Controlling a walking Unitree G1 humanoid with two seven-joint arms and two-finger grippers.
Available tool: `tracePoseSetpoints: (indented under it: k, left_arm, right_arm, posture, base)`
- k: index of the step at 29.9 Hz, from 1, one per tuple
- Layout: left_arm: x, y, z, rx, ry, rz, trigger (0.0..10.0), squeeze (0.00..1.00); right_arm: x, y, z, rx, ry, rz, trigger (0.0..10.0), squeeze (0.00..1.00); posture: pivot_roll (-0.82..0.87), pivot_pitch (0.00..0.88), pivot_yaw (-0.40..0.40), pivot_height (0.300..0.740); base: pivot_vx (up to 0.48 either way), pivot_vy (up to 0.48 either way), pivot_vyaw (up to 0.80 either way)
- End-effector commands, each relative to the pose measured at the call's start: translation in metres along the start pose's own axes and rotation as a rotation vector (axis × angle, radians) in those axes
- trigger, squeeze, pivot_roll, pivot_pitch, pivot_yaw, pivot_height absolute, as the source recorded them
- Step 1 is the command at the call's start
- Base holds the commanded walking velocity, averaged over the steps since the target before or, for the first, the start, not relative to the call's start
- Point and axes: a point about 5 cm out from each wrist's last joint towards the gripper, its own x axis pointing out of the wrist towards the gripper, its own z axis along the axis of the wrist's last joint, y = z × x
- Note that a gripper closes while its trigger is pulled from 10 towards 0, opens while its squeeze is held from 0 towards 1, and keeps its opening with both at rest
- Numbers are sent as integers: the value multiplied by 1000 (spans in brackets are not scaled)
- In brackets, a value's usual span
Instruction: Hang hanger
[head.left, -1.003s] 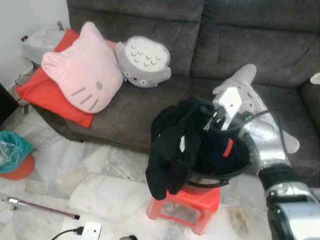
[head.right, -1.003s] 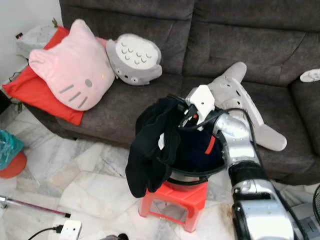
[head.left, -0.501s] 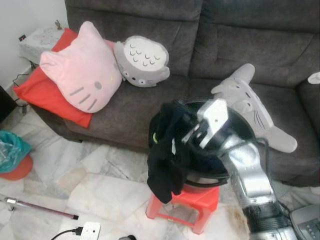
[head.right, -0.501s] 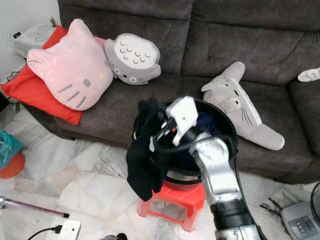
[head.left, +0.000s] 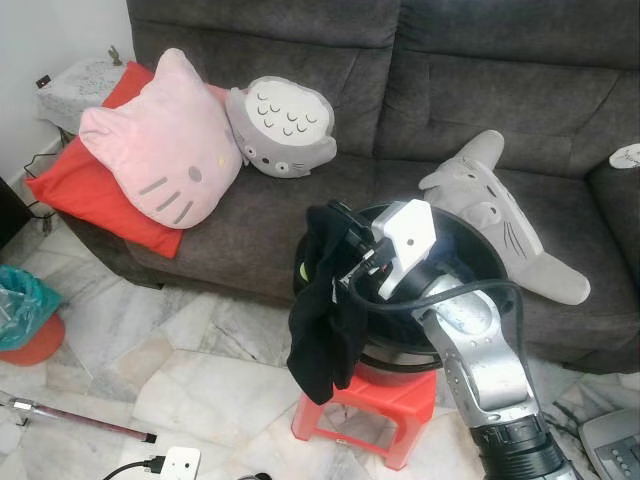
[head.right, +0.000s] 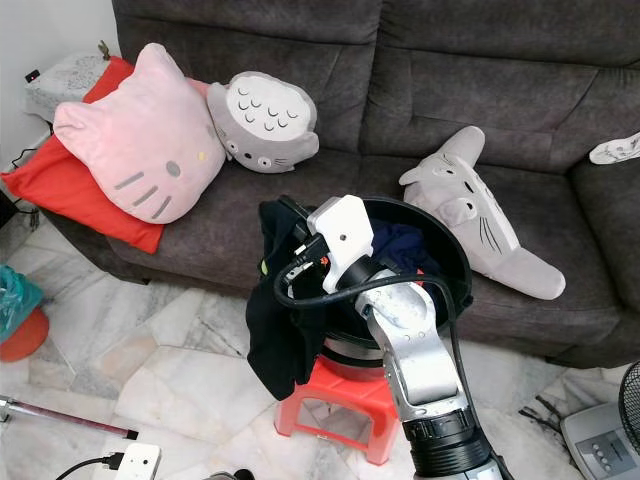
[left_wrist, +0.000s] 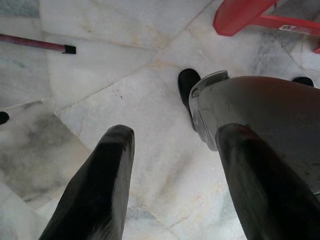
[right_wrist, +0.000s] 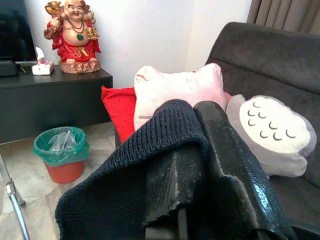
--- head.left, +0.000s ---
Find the long grey plush toy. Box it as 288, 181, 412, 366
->
418, 129, 593, 307

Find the orange trash bin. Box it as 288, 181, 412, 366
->
0, 312, 67, 368

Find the teal bin liner bag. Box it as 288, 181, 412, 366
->
0, 265, 63, 351

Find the side table with lace cloth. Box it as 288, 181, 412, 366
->
37, 57, 131, 136

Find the grey standing fan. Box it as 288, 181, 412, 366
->
580, 405, 640, 480

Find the dark grey fabric sofa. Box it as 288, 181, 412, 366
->
60, 0, 640, 376

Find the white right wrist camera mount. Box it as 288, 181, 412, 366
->
372, 198, 443, 281

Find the red cushion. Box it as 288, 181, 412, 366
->
25, 60, 233, 259

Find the red plastic stool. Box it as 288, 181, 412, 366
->
291, 360, 439, 471

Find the black shirt with green print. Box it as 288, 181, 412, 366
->
286, 203, 373, 406

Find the pink cat face pillow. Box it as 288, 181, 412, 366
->
78, 47, 244, 229

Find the round grey owl pillow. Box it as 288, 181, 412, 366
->
224, 76, 338, 179

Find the white patterned cloth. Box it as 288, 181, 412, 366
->
610, 143, 640, 169

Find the black round laundry basket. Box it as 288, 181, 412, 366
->
293, 203, 511, 373

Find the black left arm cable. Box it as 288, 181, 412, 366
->
102, 455, 166, 480

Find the maroon broom handle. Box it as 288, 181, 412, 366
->
0, 395, 159, 444

